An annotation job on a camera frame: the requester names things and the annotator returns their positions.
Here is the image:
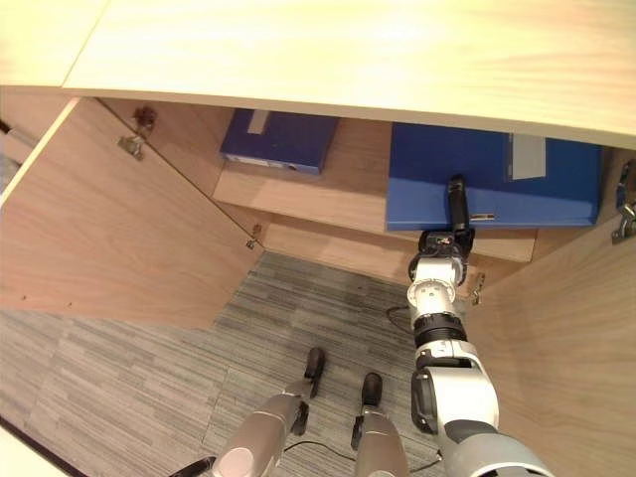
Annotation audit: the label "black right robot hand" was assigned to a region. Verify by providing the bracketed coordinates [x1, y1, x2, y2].
[417, 173, 477, 260]

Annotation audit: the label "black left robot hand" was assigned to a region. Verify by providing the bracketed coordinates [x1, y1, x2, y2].
[170, 456, 218, 477]

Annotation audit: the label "large blue file folder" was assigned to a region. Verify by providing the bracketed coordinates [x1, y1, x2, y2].
[385, 121, 605, 234]

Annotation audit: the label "wooden cabinet shelf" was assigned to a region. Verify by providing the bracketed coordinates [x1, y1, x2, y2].
[212, 117, 539, 263]

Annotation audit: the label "narrow wooden cabinet door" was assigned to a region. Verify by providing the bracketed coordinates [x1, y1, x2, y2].
[465, 203, 636, 477]

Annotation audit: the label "small blue file folder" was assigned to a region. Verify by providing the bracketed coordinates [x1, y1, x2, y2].
[219, 108, 342, 176]

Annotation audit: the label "light wooden office cabinet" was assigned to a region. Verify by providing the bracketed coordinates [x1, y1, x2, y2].
[0, 0, 636, 279]

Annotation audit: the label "wide wooden cabinet door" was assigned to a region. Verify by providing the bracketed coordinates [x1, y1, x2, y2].
[0, 96, 270, 332]

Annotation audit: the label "dark left robot foot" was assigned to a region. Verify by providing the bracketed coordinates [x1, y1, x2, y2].
[303, 347, 328, 398]

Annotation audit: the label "dark robot foot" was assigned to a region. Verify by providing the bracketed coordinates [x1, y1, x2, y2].
[360, 372, 385, 407]
[303, 347, 328, 398]

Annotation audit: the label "silver right robot leg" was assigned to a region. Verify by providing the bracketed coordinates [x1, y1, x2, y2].
[351, 401, 411, 477]

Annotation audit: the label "dark right robot foot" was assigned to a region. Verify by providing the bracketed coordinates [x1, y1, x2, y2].
[360, 372, 385, 407]

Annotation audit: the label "black floor cable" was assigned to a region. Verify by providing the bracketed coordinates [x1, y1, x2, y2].
[281, 437, 360, 454]

